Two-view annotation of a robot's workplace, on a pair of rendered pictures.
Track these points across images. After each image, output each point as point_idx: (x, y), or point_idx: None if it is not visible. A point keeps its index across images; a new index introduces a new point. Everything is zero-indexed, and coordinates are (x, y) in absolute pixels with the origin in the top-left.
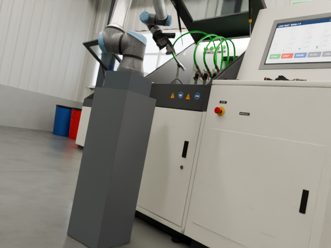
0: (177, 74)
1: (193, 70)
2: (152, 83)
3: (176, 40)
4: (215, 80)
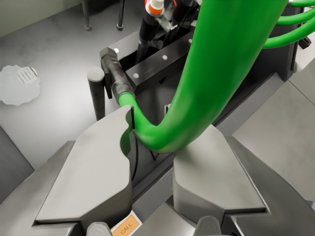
0: (104, 103)
1: (171, 33)
2: (156, 210)
3: (280, 14)
4: (304, 67)
